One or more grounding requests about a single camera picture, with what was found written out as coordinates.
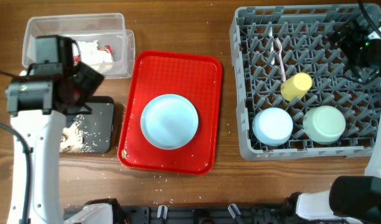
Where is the grey dishwasher rack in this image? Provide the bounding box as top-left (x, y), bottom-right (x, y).
top-left (229, 4), bottom-right (381, 161)

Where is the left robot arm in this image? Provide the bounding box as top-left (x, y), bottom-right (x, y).
top-left (6, 35), bottom-right (104, 223)

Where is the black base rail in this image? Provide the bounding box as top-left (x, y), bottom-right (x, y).
top-left (62, 203), bottom-right (296, 224)

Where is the small food crumb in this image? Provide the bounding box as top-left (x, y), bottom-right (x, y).
top-left (121, 150), bottom-right (128, 159)

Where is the clear plastic bin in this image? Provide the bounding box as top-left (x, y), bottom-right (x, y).
top-left (22, 13), bottom-right (135, 79)

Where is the mint green bowl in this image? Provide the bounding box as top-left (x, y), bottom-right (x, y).
top-left (303, 106), bottom-right (346, 144)

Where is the black plastic bin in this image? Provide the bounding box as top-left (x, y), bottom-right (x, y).
top-left (60, 96), bottom-right (115, 154)

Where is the white plastic fork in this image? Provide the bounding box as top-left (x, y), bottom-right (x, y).
top-left (268, 27), bottom-right (275, 65)

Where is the white plastic spoon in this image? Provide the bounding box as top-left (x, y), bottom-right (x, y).
top-left (275, 38), bottom-right (286, 83)

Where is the brown food scrap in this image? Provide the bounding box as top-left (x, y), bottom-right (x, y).
top-left (60, 133), bottom-right (75, 145)

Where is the white napkin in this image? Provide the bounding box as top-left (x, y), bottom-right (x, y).
top-left (72, 40), bottom-right (114, 73)

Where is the red serving tray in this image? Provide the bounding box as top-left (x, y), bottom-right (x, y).
top-left (117, 50), bottom-right (222, 175)

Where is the yellow plastic cup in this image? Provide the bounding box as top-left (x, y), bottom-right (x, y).
top-left (281, 73), bottom-right (313, 101)

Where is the light blue bowl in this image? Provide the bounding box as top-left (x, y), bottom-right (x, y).
top-left (252, 108), bottom-right (293, 146)

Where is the light blue plate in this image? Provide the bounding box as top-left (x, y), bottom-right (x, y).
top-left (140, 94), bottom-right (199, 150)

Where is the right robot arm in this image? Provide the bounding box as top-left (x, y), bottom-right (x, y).
top-left (281, 4), bottom-right (381, 223)

